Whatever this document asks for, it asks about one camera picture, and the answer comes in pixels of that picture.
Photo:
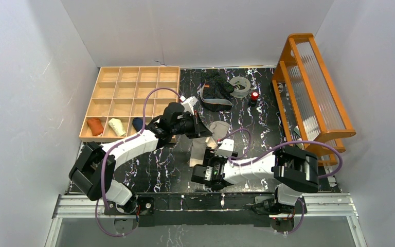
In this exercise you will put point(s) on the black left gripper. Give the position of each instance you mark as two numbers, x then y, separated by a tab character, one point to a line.
197	124

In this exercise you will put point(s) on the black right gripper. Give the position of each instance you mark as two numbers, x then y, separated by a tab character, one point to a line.
197	174

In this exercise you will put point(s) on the grey beige underwear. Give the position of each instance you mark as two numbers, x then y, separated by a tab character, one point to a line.
218	129

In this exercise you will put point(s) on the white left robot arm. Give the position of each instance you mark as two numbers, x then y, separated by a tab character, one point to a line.
93	170

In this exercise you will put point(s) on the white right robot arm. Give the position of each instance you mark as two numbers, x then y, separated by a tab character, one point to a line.
295	169

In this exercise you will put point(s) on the black striped underwear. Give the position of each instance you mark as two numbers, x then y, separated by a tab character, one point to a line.
215	91

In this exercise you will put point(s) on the clear tape roll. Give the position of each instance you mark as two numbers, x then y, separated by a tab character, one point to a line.
241	86

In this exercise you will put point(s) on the rolled blue underwear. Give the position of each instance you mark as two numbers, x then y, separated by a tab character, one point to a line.
137	124

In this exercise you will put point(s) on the rolled cream underwear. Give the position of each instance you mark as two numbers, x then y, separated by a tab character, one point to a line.
117	126

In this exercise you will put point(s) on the rolled orange underwear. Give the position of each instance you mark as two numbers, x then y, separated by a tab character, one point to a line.
95	126

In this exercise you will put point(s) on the red small cap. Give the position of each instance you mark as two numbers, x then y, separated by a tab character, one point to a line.
254	96

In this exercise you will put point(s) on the wooden compartment tray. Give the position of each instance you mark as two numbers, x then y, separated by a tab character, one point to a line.
128	92

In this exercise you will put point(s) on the orange wooden rack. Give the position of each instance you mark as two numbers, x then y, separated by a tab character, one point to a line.
308	101

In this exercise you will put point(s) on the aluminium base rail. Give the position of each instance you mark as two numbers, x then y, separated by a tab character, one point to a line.
208	208

